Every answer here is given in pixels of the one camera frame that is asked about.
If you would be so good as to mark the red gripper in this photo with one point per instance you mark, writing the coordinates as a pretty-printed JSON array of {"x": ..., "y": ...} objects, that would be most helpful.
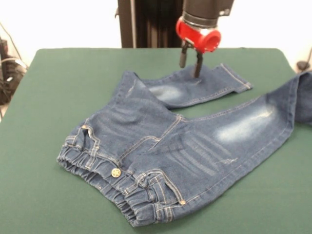
[{"x": 202, "y": 37}]

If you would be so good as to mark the blue denim jeans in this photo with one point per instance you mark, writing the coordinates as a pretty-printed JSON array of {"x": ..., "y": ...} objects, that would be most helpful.
[{"x": 170, "y": 146}]

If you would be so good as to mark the dark green table cloth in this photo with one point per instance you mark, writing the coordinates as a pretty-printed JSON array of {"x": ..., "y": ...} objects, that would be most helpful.
[{"x": 36, "y": 109}]

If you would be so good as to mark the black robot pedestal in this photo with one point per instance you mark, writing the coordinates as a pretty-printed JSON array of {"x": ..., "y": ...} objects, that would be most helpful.
[{"x": 151, "y": 24}]

